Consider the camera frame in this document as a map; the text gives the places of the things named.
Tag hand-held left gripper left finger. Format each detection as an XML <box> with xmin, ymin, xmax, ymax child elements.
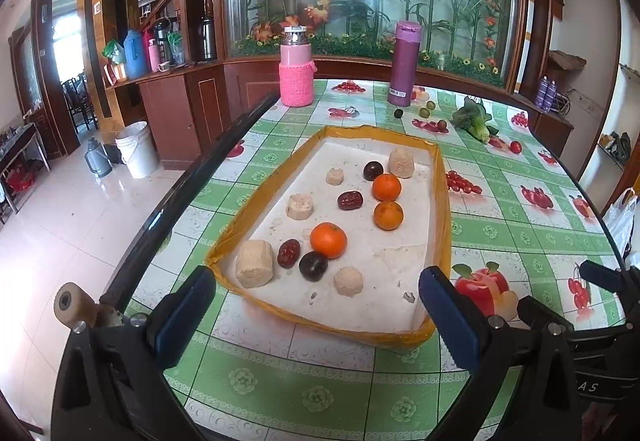
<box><xmin>50</xmin><ymin>265</ymin><xmax>218</xmax><ymax>441</ymax></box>

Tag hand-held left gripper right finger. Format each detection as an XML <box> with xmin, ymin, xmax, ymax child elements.
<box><xmin>419</xmin><ymin>266</ymin><xmax>583</xmax><ymax>441</ymax></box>

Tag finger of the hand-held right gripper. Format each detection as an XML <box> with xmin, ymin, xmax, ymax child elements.
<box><xmin>517</xmin><ymin>296</ymin><xmax>576</xmax><ymax>337</ymax></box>
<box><xmin>579</xmin><ymin>260</ymin><xmax>640</xmax><ymax>294</ymax></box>

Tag white foam tray yellow edge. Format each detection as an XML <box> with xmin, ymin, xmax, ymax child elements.
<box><xmin>205</xmin><ymin>123</ymin><xmax>453</xmax><ymax>349</ymax></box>

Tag large beige chunk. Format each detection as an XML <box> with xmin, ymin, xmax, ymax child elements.
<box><xmin>235</xmin><ymin>240</ymin><xmax>276</xmax><ymax>289</ymax></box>

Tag beige cylindrical chunk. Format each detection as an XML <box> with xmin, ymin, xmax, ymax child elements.
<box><xmin>286</xmin><ymin>193</ymin><xmax>316</xmax><ymax>221</ymax></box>
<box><xmin>333</xmin><ymin>267</ymin><xmax>364</xmax><ymax>298</ymax></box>
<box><xmin>388</xmin><ymin>147</ymin><xmax>416</xmax><ymax>180</ymax></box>

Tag orange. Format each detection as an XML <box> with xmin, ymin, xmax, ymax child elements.
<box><xmin>310</xmin><ymin>222</ymin><xmax>348</xmax><ymax>259</ymax></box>
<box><xmin>372</xmin><ymin>173</ymin><xmax>402</xmax><ymax>202</ymax></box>
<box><xmin>373</xmin><ymin>201</ymin><xmax>404</xmax><ymax>231</ymax></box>

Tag white plastic bag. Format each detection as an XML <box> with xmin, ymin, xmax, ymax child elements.
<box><xmin>602</xmin><ymin>188</ymin><xmax>640</xmax><ymax>272</ymax></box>

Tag green printed tablecloth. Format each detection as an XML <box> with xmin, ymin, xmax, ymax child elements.
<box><xmin>122</xmin><ymin>78</ymin><xmax>640</xmax><ymax>441</ymax></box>

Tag beige roller wheel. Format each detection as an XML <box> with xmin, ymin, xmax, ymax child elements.
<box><xmin>54</xmin><ymin>282</ymin><xmax>101</xmax><ymax>329</ymax></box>

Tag low wooden side cabinet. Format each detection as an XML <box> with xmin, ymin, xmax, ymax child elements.
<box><xmin>515</xmin><ymin>91</ymin><xmax>576</xmax><ymax>164</ymax></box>

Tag black table edge trim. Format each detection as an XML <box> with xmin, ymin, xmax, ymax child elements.
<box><xmin>100</xmin><ymin>91</ymin><xmax>281</xmax><ymax>317</ymax></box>

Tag white plastic bucket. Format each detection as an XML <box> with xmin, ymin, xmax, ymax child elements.
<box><xmin>115</xmin><ymin>121</ymin><xmax>160</xmax><ymax>180</ymax></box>

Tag grey floor kettle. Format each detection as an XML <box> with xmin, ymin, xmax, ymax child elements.
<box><xmin>85</xmin><ymin>137</ymin><xmax>113</xmax><ymax>179</ymax></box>

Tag green leafy vegetable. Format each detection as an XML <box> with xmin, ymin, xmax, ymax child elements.
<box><xmin>450</xmin><ymin>96</ymin><xmax>500</xmax><ymax>144</ymax></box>

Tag wooden counter cabinet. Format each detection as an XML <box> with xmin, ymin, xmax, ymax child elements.
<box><xmin>105</xmin><ymin>56</ymin><xmax>281</xmax><ymax>172</ymax></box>

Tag brown wood piece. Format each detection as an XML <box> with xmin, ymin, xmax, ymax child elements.
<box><xmin>547</xmin><ymin>50</ymin><xmax>587</xmax><ymax>72</ymax></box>

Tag dark side table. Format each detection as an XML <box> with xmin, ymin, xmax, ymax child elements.
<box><xmin>0</xmin><ymin>123</ymin><xmax>51</xmax><ymax>216</ymax></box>

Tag dark wooden chairs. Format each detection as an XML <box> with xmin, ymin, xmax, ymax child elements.
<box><xmin>62</xmin><ymin>73</ymin><xmax>98</xmax><ymax>132</ymax></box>

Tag purple bottle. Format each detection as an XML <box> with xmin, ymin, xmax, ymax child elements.
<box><xmin>387</xmin><ymin>20</ymin><xmax>421</xmax><ymax>106</ymax></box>

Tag pink thermos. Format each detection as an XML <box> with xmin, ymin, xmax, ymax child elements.
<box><xmin>142</xmin><ymin>37</ymin><xmax>161</xmax><ymax>73</ymax></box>

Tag blue thermos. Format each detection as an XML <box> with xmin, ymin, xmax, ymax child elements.
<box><xmin>123</xmin><ymin>28</ymin><xmax>148</xmax><ymax>79</ymax></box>

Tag glass jar with green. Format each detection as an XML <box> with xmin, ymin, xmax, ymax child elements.
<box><xmin>167</xmin><ymin>32</ymin><xmax>187</xmax><ymax>66</ymax></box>

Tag pink knit-sleeve bottle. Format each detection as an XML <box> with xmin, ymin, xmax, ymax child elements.
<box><xmin>279</xmin><ymin>25</ymin><xmax>317</xmax><ymax>108</ymax></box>

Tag green plastic bag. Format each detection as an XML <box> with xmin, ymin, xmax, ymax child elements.
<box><xmin>102</xmin><ymin>40</ymin><xmax>126</xmax><ymax>66</ymax></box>

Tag black steel kettle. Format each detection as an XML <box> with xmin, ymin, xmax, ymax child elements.
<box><xmin>197</xmin><ymin>16</ymin><xmax>218</xmax><ymax>62</ymax></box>

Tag black thermos jug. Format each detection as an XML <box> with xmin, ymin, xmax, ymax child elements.
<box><xmin>152</xmin><ymin>17</ymin><xmax>173</xmax><ymax>64</ymax></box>

